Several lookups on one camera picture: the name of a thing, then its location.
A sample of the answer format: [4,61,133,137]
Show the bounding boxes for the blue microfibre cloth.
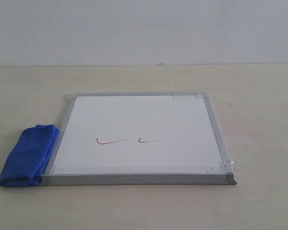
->
[0,125,59,187]

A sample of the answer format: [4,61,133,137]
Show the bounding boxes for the clear tape back right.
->
[171,92,210,100]

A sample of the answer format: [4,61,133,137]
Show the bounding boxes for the white board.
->
[42,92,237,185]

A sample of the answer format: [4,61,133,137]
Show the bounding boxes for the clear tape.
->
[171,92,210,100]
[206,160,237,174]

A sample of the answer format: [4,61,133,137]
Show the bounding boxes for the clear tape front right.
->
[206,160,237,174]

